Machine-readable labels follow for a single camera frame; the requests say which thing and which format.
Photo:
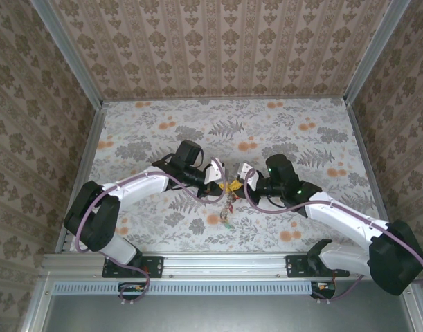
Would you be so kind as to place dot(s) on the aluminium frame post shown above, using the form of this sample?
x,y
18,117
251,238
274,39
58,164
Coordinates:
x,y
376,52
67,52

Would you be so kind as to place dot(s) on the aluminium frame rail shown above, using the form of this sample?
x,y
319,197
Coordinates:
x,y
366,155
35,307
90,145
225,266
301,99
416,314

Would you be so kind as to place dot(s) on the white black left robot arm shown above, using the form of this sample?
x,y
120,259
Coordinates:
x,y
138,186

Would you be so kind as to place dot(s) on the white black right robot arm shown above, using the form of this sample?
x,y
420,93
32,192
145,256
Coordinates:
x,y
342,214

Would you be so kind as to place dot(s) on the key with green tag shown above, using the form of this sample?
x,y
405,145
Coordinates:
x,y
227,225

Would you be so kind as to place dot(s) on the key with red tag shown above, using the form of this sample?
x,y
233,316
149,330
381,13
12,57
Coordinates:
x,y
231,208

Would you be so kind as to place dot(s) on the grey metal panel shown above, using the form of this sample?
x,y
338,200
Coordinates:
x,y
214,314

